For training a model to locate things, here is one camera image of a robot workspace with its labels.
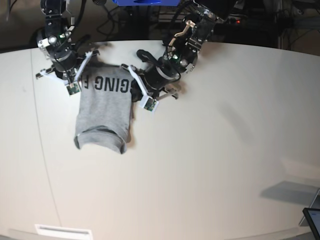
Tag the blue plastic part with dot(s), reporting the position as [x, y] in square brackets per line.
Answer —
[125, 3]

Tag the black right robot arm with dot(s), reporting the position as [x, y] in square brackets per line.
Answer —
[54, 40]

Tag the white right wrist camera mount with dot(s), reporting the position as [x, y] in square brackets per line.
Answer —
[72, 86]

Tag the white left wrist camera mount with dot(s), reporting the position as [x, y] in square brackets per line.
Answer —
[147, 102]

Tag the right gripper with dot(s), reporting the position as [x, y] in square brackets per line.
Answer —
[70, 64]

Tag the grey T-shirt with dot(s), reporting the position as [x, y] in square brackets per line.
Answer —
[105, 108]

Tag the black power strip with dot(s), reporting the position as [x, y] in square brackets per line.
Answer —
[165, 18]

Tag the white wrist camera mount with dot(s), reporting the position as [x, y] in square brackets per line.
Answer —
[147, 102]
[72, 86]

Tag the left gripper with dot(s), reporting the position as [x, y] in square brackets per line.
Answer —
[158, 86]

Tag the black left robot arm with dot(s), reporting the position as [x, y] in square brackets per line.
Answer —
[182, 48]

